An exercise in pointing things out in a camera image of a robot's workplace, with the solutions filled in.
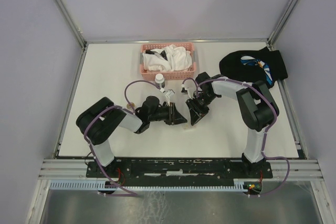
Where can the black garment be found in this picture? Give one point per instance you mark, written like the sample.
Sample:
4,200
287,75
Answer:
254,65

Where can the white cloth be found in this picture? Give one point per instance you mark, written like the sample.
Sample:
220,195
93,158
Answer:
167,59

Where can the clear pill bottle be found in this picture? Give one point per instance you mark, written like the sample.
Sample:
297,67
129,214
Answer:
131,106

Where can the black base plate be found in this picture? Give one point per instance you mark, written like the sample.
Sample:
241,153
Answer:
184,172

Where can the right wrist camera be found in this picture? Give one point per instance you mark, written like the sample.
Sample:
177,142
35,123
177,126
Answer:
186,91

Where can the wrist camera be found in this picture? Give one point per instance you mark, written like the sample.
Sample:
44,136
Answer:
168,94
186,91

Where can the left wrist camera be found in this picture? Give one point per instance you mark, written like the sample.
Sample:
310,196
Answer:
168,94

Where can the pink plastic basket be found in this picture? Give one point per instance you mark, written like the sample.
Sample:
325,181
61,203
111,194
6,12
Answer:
175,75

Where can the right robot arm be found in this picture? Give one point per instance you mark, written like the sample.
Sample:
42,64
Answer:
258,109

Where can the white capped pill bottle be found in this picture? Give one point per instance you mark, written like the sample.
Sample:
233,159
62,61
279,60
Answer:
159,81

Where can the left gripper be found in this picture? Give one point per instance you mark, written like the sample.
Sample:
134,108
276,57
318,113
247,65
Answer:
174,116

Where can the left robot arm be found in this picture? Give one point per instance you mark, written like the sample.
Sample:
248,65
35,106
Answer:
98,122

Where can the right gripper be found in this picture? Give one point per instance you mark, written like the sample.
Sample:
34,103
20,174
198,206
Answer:
196,112

